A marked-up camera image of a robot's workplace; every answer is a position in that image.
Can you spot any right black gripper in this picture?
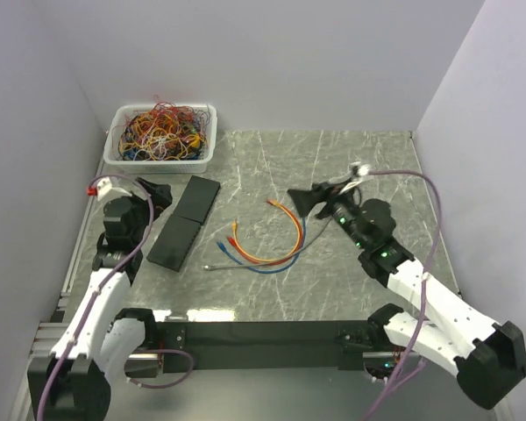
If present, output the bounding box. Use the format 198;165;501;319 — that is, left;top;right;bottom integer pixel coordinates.
287;178;368;250

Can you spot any orange ethernet patch cable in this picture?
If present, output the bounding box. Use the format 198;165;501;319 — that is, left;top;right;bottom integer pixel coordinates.
231;198;302;263

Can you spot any black TP-Link switch box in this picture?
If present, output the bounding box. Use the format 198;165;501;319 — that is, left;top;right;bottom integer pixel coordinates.
146;214;201;272

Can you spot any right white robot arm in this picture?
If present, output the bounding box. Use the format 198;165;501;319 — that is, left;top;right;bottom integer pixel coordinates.
288;182;526;410

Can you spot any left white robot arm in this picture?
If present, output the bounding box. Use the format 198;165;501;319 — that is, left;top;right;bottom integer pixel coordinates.
27;175;173;420

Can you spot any white plastic basket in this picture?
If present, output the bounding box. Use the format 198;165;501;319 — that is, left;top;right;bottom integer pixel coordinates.
103;101;217;174

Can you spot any black base crossbar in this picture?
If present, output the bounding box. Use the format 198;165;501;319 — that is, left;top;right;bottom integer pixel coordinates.
158;321;374;370

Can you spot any red ethernet patch cable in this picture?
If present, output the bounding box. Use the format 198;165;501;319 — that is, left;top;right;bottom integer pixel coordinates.
225;213;305;268

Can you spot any black Mercusys switch box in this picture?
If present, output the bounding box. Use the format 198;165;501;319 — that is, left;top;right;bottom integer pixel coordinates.
174;175;221;225

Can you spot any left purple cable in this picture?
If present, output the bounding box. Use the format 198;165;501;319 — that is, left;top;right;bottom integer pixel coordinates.
34;174;196;421

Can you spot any purple cable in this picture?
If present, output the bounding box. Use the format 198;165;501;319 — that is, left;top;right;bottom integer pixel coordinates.
34;174;196;421
363;169;444;421

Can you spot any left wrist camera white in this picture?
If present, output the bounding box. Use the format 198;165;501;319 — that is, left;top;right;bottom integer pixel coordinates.
87;176;132;203

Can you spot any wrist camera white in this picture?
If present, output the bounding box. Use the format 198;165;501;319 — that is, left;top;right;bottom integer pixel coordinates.
87;176;132;203
339;161;371;194

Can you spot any grey ethernet patch cable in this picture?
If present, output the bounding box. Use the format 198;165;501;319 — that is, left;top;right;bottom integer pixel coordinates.
203;218;331;271

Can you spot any tangled coloured wires bundle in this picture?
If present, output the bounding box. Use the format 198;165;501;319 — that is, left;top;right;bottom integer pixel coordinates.
111;94;215;162

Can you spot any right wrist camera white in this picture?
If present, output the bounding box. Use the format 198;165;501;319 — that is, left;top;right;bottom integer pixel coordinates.
339;161;371;194

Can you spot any blue ethernet patch cable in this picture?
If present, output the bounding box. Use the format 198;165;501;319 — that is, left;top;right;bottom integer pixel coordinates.
216;215;308;275

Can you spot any aluminium rail frame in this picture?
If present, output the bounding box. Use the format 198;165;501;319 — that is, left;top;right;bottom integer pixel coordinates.
31;175;109;420

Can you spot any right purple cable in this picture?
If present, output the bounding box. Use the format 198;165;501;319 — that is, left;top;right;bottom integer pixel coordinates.
363;169;444;421

